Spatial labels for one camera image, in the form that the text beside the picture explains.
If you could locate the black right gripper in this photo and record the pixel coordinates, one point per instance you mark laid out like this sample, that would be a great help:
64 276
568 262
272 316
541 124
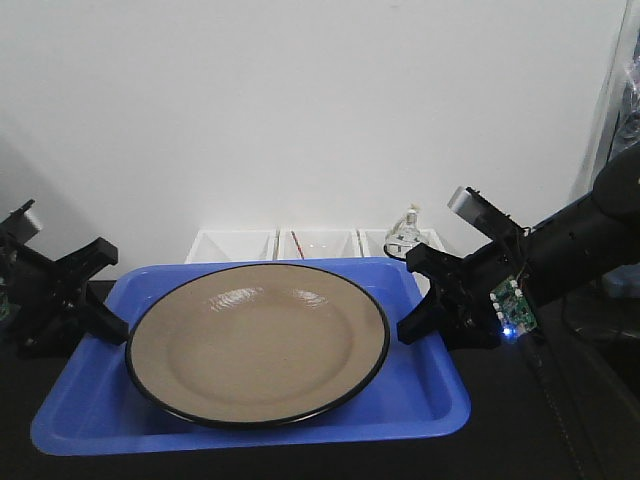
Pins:
457 304

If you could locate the red striped thermometer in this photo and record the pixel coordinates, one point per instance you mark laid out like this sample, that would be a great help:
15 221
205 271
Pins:
297 244

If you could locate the middle white storage bin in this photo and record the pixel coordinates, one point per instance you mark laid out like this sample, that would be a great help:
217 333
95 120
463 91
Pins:
343 243

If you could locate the right white storage bin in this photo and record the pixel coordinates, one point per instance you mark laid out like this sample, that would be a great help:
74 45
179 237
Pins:
372 243

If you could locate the glass beaker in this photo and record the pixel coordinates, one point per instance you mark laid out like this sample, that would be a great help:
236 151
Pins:
316 249

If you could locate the beige plate black rim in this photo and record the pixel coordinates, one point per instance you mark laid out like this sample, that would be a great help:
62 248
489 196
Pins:
258 345

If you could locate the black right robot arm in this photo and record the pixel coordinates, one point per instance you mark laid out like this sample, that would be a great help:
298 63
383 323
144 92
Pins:
588 238

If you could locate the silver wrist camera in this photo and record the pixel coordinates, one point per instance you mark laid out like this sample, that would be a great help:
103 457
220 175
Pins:
477 211
24 224

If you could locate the glass alcohol lamp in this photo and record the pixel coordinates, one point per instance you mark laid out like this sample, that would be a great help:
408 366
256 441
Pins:
404 235

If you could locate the left white storage bin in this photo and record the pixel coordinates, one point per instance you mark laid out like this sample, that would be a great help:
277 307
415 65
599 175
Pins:
213 246

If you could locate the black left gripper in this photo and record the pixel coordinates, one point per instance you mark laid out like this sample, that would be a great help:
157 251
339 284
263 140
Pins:
50 302

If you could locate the blue equipment at right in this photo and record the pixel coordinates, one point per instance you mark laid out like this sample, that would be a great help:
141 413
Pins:
623 282

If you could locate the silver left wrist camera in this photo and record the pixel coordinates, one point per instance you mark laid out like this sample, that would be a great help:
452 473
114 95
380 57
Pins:
24 224

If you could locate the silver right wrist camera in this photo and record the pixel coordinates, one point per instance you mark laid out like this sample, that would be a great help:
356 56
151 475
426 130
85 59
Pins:
477 211

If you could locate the green circuit board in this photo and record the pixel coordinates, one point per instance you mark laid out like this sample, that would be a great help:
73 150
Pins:
512 310

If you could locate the white storage bin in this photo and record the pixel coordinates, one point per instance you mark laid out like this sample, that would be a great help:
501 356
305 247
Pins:
372 243
343 243
213 246

